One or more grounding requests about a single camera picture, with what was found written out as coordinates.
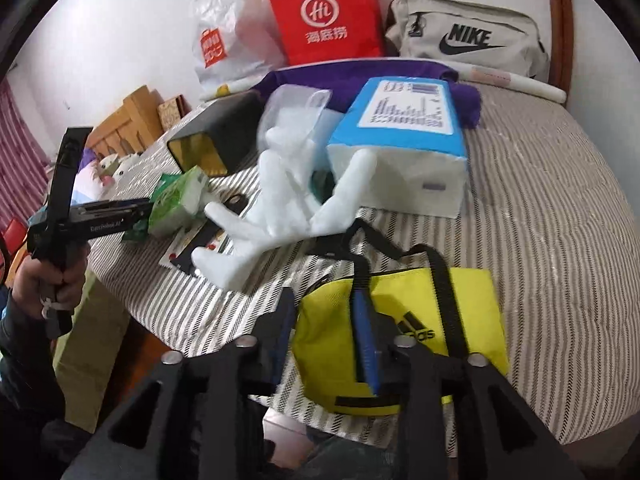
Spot person's left hand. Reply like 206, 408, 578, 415
12, 246, 91, 321

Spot purple towel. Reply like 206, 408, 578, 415
252, 57, 484, 132

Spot light green tissue pack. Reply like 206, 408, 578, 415
147, 166, 211, 239

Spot pink striped curtain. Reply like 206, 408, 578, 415
0, 79, 52, 222

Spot white felt fabric piece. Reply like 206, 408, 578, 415
192, 127, 379, 292

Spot blue tissue pack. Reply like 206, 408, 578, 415
326, 77, 469, 219

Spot small black card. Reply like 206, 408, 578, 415
220, 192, 247, 219

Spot yellow sports bag black straps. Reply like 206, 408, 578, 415
291, 219, 510, 417

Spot black box yellow front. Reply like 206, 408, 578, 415
166, 89, 264, 177

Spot dark green packet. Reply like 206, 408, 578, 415
121, 217, 153, 245

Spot grey waist bag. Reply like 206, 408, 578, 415
384, 0, 551, 84

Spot person's left forearm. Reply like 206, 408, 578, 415
0, 287, 68, 441

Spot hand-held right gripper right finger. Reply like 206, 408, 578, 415
350, 290, 586, 480

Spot printed paper card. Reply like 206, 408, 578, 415
159, 220, 232, 276

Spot plush toys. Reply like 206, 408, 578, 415
81, 149, 147, 197

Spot light wooden furniture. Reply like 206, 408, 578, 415
90, 85, 164, 159

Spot woven patterned box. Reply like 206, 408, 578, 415
157, 95, 189, 134

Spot tan cardboard box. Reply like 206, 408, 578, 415
54, 270, 132, 434

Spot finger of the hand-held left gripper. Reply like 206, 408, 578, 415
106, 198, 152, 229

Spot white plastic bag orange label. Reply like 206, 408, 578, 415
192, 0, 290, 100

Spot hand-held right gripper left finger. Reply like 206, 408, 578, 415
62, 287, 298, 480

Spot wooden bed headboard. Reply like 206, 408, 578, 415
542, 0, 574, 107

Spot patterned rolled mat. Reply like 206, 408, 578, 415
200, 61, 569, 106

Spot clear plastic bag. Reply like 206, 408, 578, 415
256, 85, 347, 162

